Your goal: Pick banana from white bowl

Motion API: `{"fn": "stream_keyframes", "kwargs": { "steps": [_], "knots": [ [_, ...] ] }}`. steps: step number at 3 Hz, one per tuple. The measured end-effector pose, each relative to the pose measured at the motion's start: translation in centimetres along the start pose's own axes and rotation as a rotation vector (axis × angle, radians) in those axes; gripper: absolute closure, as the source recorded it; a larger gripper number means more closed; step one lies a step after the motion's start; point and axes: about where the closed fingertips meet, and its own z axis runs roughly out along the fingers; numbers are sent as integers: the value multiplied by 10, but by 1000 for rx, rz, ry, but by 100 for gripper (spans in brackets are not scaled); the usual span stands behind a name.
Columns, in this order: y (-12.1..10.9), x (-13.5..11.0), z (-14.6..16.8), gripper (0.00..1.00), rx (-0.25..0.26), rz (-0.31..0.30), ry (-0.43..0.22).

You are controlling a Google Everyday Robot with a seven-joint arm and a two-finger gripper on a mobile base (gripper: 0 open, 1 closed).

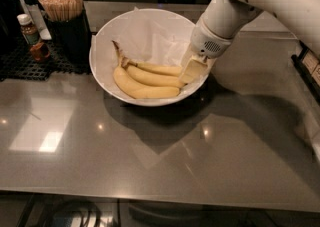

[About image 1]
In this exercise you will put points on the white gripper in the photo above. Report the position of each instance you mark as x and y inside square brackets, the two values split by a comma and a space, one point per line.
[206, 42]

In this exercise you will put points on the yellow banana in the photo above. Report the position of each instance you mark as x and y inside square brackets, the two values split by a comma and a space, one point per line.
[149, 78]
[158, 69]
[136, 89]

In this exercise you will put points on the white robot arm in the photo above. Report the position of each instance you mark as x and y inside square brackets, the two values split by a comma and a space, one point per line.
[222, 20]

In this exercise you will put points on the white paper bowl liner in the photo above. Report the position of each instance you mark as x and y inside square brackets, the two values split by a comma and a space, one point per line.
[146, 34]

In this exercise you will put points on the white ceramic bowl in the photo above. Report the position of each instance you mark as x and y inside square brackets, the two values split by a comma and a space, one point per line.
[103, 77]

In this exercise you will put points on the black chopstick holder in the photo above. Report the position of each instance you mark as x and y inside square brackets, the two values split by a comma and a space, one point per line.
[74, 36]

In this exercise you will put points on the bundle of wooden chopsticks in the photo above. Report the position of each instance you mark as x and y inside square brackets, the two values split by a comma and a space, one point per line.
[62, 10]

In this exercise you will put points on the small red-brown jar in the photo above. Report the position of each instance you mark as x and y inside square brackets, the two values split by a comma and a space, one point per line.
[40, 52]

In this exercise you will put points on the small white-capped sauce bottle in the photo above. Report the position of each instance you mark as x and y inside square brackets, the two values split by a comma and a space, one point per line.
[28, 29]

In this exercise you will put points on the white flat utensil packet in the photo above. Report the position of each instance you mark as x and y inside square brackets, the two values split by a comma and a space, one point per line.
[36, 15]

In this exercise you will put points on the black grid mat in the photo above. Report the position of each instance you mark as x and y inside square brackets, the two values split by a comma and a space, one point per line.
[17, 63]

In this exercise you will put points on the black container at left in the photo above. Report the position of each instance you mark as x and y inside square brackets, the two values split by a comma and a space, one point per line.
[9, 25]

